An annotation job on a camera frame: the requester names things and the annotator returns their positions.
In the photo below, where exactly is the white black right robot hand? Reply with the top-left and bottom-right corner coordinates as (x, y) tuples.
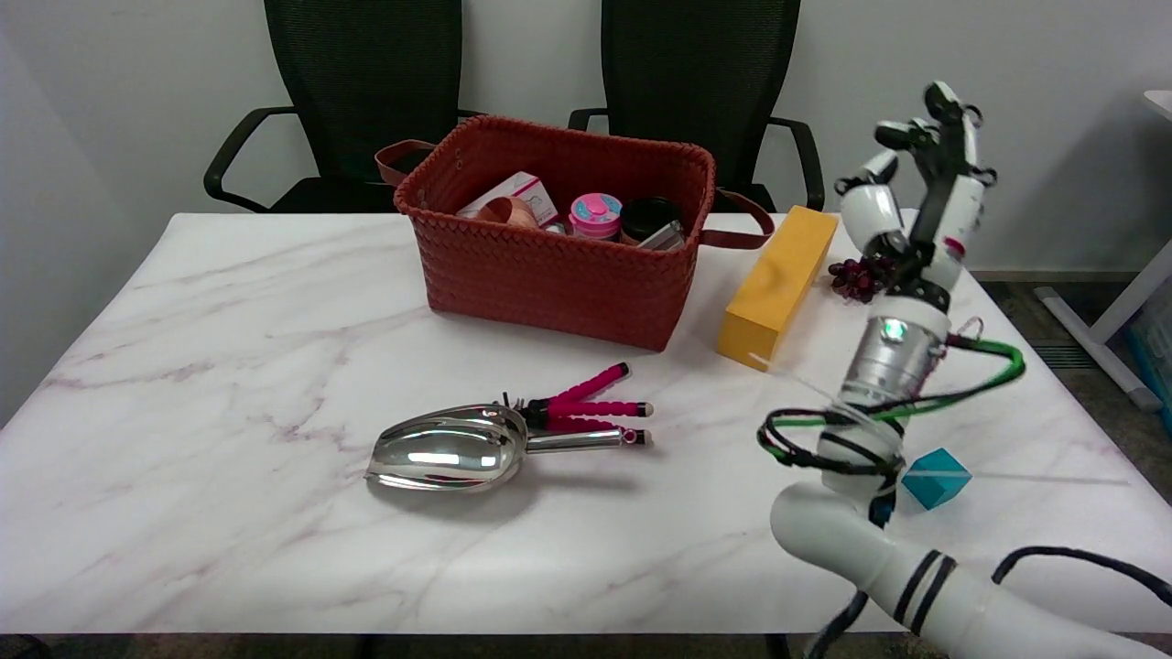
(835, 81), (999, 312)

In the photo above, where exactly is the wooden mortar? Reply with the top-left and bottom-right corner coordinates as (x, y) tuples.
(474, 195), (541, 230)

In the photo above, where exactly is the blue storage bin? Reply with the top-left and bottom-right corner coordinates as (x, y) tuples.
(1128, 284), (1172, 408)

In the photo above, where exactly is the red woven basket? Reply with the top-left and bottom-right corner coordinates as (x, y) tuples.
(374, 114), (776, 352)

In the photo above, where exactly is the purple grape bunch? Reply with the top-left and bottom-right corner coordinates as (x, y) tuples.
(828, 256), (894, 304)

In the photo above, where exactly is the yellow rectangular box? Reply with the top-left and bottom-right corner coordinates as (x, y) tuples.
(715, 205), (840, 373)

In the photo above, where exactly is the white side desk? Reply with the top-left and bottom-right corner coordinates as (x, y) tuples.
(1035, 90), (1172, 410)

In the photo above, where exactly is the teal cube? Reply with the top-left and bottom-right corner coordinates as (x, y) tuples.
(901, 448), (973, 511)

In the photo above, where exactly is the black mesh office chair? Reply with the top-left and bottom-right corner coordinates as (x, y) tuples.
(568, 0), (826, 213)
(203, 0), (477, 214)

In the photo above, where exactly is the black round jar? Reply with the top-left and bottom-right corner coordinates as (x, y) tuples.
(620, 197), (683, 244)

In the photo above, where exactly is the pink round jar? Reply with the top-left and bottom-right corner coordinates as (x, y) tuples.
(569, 192), (624, 242)

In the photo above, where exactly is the pink mini tripod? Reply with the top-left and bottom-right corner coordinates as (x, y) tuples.
(499, 362), (655, 447)

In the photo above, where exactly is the white pink carton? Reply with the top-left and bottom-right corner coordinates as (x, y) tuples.
(455, 171), (559, 228)

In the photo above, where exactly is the shiny metal scoop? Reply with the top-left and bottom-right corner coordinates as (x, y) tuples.
(365, 404), (637, 493)

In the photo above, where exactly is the black green cable bundle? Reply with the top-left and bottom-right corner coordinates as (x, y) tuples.
(757, 316), (1026, 472)

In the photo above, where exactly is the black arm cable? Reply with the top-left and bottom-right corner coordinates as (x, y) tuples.
(992, 546), (1172, 605)

